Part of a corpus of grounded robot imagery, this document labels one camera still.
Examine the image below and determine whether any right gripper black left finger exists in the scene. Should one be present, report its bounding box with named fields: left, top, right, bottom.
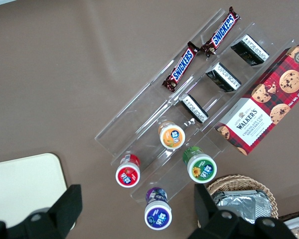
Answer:
left=0, top=184, right=83, bottom=239

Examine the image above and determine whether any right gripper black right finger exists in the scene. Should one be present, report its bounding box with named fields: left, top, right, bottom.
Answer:
left=186, top=183, right=298, bottom=239

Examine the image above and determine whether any aluminium foil tray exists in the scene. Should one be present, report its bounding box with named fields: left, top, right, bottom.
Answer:
left=211, top=189, right=271, bottom=225

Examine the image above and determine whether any cream rectangular serving tray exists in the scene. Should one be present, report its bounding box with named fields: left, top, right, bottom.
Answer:
left=0, top=152, right=77, bottom=231

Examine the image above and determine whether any light wicker basket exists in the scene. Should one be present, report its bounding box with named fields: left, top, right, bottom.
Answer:
left=205, top=174, right=279, bottom=220

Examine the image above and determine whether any green gum jar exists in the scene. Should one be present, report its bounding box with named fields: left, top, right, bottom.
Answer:
left=182, top=146, right=218, bottom=185

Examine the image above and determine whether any purple blueberry gum jar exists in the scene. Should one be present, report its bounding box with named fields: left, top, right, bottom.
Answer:
left=144, top=187, right=173, bottom=231

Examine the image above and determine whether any red strawberry gum jar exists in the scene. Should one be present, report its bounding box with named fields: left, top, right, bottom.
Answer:
left=115, top=153, right=141, bottom=187

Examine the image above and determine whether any orange gum jar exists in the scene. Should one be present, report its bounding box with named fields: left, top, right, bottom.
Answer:
left=158, top=120, right=186, bottom=150

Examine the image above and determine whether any clear acrylic stepped snack display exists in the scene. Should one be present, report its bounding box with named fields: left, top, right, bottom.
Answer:
left=94, top=8, right=299, bottom=203

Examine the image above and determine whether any small black chocolate box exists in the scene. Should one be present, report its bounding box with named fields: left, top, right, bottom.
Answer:
left=178, top=94, right=210, bottom=124
left=230, top=34, right=270, bottom=67
left=205, top=62, right=242, bottom=93

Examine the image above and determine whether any red tartan Walkers shortbread box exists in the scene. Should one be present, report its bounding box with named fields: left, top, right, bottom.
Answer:
left=214, top=44, right=299, bottom=156

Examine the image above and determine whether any Snickers chocolate bar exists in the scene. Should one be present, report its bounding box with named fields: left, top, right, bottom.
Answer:
left=163, top=41, right=199, bottom=93
left=201, top=6, right=241, bottom=57

